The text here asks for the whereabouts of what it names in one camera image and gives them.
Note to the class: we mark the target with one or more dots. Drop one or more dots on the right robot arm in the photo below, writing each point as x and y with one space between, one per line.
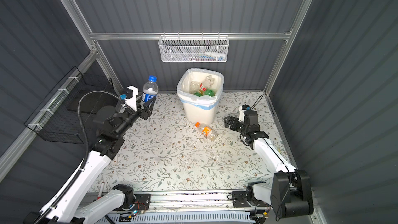
290 192

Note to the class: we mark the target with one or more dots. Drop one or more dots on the black wire mesh basket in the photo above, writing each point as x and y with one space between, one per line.
56 118

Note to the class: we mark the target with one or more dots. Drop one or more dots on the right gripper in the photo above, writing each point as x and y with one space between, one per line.
235 122

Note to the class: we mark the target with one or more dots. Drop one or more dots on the blue label clear bottle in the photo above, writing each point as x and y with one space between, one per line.
150 89

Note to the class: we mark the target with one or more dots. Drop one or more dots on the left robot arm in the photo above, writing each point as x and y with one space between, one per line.
64 208

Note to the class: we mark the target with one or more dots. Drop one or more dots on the clear bin liner bag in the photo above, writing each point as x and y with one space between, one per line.
198 75

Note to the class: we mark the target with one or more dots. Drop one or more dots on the items in white basket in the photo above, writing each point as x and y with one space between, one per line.
205 57

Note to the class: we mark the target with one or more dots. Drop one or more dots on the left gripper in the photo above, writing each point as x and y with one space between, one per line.
143 113

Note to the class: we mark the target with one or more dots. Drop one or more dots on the white plastic waste bin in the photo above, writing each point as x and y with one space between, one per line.
194 114

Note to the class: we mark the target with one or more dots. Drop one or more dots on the white wire mesh basket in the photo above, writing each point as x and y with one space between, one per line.
172 49

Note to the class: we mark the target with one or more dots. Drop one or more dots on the aluminium front rail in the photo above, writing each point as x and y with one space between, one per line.
196 200

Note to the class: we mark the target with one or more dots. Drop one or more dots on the floral table mat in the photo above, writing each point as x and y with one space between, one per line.
167 153

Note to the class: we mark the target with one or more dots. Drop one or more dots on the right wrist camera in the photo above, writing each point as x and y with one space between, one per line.
242 110

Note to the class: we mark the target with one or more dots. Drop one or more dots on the green bottle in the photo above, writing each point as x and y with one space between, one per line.
197 94
209 92

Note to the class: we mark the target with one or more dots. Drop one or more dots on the red label clear bottle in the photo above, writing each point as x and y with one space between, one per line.
206 84

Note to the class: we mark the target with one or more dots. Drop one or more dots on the orange label clear bottle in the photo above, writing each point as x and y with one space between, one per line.
206 131

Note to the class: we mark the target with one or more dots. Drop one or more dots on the clear bottle white cap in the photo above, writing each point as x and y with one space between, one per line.
194 87

